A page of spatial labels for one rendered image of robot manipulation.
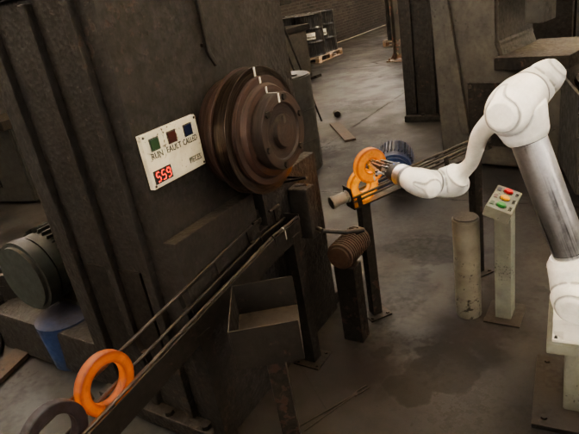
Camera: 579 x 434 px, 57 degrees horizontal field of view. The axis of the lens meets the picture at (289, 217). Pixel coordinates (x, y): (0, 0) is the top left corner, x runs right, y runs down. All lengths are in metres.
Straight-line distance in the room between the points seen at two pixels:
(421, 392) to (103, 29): 1.77
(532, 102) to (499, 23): 2.81
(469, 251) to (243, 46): 1.33
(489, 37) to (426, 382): 2.78
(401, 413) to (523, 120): 1.24
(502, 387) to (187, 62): 1.73
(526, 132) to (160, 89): 1.11
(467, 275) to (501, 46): 2.23
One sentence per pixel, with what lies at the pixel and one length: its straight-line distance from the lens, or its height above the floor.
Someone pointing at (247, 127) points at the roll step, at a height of 1.17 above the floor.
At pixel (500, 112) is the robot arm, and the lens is 1.56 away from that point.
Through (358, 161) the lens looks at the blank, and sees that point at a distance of 2.28.
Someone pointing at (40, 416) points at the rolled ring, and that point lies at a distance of 1.52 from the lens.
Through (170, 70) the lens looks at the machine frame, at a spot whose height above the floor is 1.40.
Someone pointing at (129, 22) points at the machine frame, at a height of 1.56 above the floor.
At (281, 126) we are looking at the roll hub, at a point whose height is 1.14.
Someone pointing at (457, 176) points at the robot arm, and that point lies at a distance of 2.11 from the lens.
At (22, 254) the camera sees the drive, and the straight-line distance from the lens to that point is 2.84.
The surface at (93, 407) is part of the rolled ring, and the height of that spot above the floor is 0.63.
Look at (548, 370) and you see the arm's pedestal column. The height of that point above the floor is 0.02.
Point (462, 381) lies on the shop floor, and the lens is 2.39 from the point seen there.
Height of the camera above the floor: 1.58
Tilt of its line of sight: 23 degrees down
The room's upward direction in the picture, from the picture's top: 10 degrees counter-clockwise
